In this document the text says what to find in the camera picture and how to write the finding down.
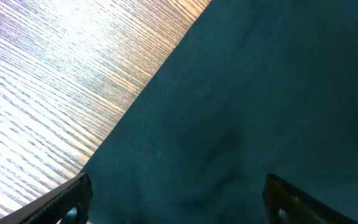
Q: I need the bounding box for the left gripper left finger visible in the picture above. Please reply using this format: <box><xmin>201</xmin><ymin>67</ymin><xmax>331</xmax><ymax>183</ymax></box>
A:
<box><xmin>0</xmin><ymin>173</ymin><xmax>93</xmax><ymax>224</ymax></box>

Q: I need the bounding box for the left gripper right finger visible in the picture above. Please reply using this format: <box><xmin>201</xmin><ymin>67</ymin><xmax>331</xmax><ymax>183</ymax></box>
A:
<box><xmin>262</xmin><ymin>174</ymin><xmax>358</xmax><ymax>224</ymax></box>

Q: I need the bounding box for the black t-shirt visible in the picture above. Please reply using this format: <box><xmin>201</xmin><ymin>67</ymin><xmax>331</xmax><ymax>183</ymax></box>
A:
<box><xmin>84</xmin><ymin>0</ymin><xmax>358</xmax><ymax>223</ymax></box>

